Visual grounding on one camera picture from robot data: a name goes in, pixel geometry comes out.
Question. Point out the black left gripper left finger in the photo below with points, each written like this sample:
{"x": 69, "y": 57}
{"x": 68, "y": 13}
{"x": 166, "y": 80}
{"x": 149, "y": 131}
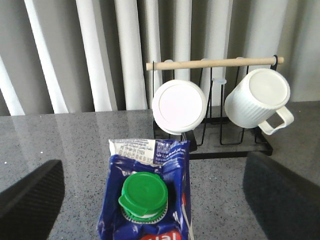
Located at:
{"x": 30, "y": 207}

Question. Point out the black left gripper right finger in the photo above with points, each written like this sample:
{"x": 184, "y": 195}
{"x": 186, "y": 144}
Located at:
{"x": 285, "y": 204}

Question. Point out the blue white milk carton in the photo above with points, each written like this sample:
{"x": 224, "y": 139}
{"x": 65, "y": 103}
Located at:
{"x": 147, "y": 191}

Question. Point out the white ribbed mug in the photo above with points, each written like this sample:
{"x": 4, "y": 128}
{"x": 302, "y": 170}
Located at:
{"x": 259, "y": 100}

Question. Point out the white smiley mug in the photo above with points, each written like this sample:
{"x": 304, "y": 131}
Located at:
{"x": 178, "y": 107}

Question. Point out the grey pleated curtain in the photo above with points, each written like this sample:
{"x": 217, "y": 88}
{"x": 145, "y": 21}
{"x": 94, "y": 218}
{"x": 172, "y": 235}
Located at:
{"x": 71, "y": 56}

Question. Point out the black wire mug rack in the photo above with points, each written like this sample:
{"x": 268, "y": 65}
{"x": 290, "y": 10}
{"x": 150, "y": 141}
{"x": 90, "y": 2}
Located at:
{"x": 217, "y": 137}

